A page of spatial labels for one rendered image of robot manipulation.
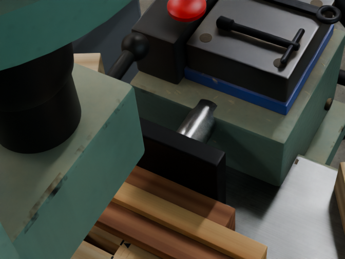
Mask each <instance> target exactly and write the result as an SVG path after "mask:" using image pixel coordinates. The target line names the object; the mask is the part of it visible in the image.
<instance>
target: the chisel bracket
mask: <svg viewBox="0 0 345 259"><path fill-rule="evenodd" d="M72 77H73V81H74V84H75V88H76V91H77V94H78V98H79V102H80V105H81V119H80V122H79V124H78V126H77V128H76V130H75V131H74V133H73V134H72V135H71V136H70V137H69V138H68V139H67V140H66V141H65V142H63V143H62V144H60V145H59V146H57V147H55V148H53V149H50V150H48V151H45V152H41V153H35V154H22V153H17V152H13V151H11V150H8V149H6V148H5V147H3V146H2V145H1V144H0V222H1V224H2V226H3V228H4V229H5V231H6V233H7V235H8V236H9V238H10V240H11V242H12V244H13V245H14V247H15V249H16V251H17V253H18V254H19V256H20V258H21V259H71V257H72V256H73V254H74V253H75V251H76V250H77V248H78V247H79V246H80V244H81V243H82V241H83V240H84V238H85V237H86V236H87V234H88V233H89V231H90V230H91V228H92V227H93V226H94V224H95V223H96V222H97V220H98V219H99V217H100V216H101V214H102V213H103V212H104V210H105V209H106V207H107V206H108V204H109V203H110V202H111V200H112V199H113V197H114V196H115V194H116V193H117V191H118V190H119V188H120V187H121V186H122V184H123V183H124V181H125V180H126V178H127V177H128V176H129V174H130V173H131V171H132V170H133V169H134V167H135V166H136V164H137V163H138V162H139V160H140V159H141V157H142V156H143V154H144V151H145V148H144V142H143V137H142V131H141V125H140V119H139V113H138V108H137V102H136V96H135V90H134V88H133V87H132V86H131V85H130V84H128V83H126V82H123V81H120V80H118V79H115V78H113V77H110V76H107V75H105V74H103V73H100V72H97V71H95V70H92V69H90V68H87V67H84V66H82V65H79V64H77V63H74V66H73V70H72Z"/></svg>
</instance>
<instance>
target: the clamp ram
mask: <svg viewBox="0 0 345 259"><path fill-rule="evenodd" d="M216 107H217V105H216V104H215V103H214V102H212V101H210V100H206V99H201V100H200V101H199V103H198V104H197V106H196V107H195V108H193V109H192V110H191V111H190V112H189V114H188V115H187V116H186V118H185V119H184V121H183V122H182V124H181V125H180V127H179V128H178V130H177V131H176V132H175V131H173V130H170V129H168V128H165V127H163V126H160V125H158V124H156V123H153V122H151V121H148V120H146V119H143V118H141V117H139V119H140V125H141V131H142V137H143V142H144V148H145V151H144V154H143V156H142V157H141V159H140V160H139V162H138V163H137V164H136V165H137V166H139V167H141V168H143V169H146V170H148V171H150V172H153V173H155V174H157V175H159V176H162V177H164V178H166V179H169V180H171V181H173V182H175V183H178V184H180V185H182V186H185V187H187V188H189V189H191V190H194V191H196V192H198V193H201V194H203V195H205V196H207V197H210V198H212V199H214V200H217V201H219V202H221V203H223V204H226V153H225V152H224V151H222V150H220V149H217V148H215V147H213V146H210V145H208V144H207V142H208V141H209V139H210V137H211V136H212V134H213V133H214V131H215V130H216V128H217V125H216V122H215V120H214V118H213V112H214V110H215V109H216Z"/></svg>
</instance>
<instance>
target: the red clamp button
mask: <svg viewBox="0 0 345 259"><path fill-rule="evenodd" d="M167 12H168V14H169V16H170V17H172V18H173V19H174V20H176V21H180V22H192V21H195V20H197V19H199V18H201V17H202V16H203V15H204V14H205V12H206V1H205V0H169V1H168V3H167Z"/></svg>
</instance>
